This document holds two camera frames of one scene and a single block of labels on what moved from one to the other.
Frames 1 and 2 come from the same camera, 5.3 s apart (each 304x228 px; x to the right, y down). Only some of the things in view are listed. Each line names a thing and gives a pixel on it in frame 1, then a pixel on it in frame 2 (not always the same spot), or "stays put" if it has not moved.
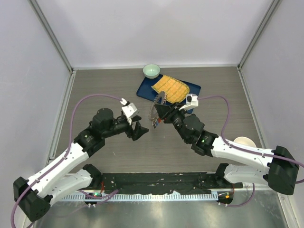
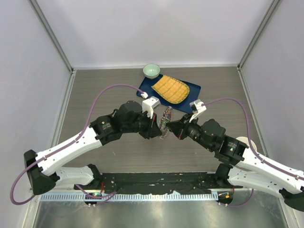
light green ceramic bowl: [151, 71] stays put
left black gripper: [137, 130] to [152, 130]
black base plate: [156, 183] stays put
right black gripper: [175, 111] to [180, 128]
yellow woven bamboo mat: [176, 91] stays put
